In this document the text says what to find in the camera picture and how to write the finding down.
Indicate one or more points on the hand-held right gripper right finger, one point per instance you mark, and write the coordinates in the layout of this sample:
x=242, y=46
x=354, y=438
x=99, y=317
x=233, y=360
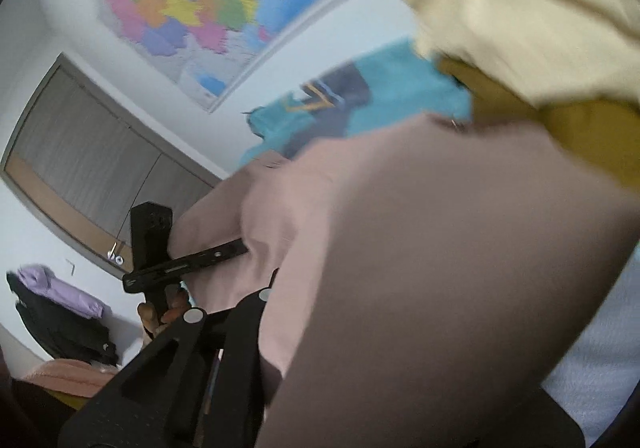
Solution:
x=555, y=425

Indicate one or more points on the colourful wall map poster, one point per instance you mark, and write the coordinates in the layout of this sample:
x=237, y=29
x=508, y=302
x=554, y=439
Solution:
x=200, y=2

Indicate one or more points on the black garment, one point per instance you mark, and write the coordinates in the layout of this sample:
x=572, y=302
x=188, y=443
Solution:
x=60, y=333

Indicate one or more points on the cream garment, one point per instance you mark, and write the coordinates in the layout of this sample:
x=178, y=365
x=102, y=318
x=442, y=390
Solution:
x=500, y=12

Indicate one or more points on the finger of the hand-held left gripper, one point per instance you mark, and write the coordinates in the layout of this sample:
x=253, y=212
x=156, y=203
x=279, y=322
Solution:
x=215, y=255

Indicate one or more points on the pink jacket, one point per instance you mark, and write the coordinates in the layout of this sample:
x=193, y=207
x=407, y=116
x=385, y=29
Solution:
x=425, y=253

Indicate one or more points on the blue printed bed sheet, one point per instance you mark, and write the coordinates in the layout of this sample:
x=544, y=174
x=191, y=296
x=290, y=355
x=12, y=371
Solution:
x=400, y=87

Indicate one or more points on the purple garment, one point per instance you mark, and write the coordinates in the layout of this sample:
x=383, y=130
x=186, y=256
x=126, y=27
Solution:
x=60, y=290

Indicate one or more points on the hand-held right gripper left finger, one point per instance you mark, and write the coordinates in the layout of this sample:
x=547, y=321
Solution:
x=245, y=328

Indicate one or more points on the salmon knit garment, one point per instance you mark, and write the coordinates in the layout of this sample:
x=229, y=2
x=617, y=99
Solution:
x=70, y=375

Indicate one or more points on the white textured bedding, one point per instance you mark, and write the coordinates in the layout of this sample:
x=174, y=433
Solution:
x=600, y=363

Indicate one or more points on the mustard brown garment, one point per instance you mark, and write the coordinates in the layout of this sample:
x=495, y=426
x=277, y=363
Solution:
x=590, y=137

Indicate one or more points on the person's left hand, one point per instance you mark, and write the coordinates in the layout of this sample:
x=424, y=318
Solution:
x=177, y=300

